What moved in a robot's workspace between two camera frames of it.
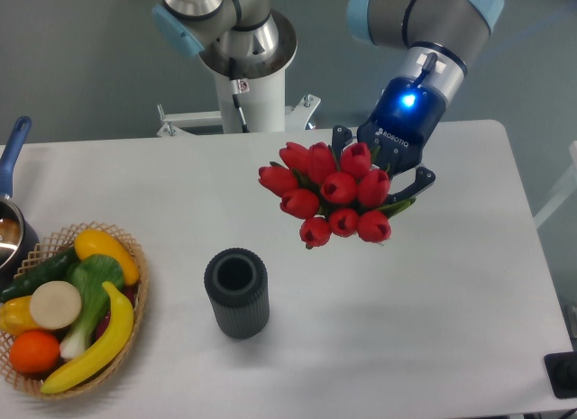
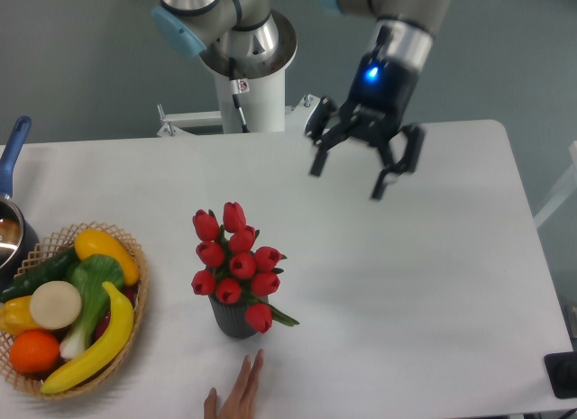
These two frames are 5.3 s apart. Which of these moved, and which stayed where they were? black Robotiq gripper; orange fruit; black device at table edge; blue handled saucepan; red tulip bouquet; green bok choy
Moved: red tulip bouquet; black Robotiq gripper
Stayed: black device at table edge; blue handled saucepan; green bok choy; orange fruit
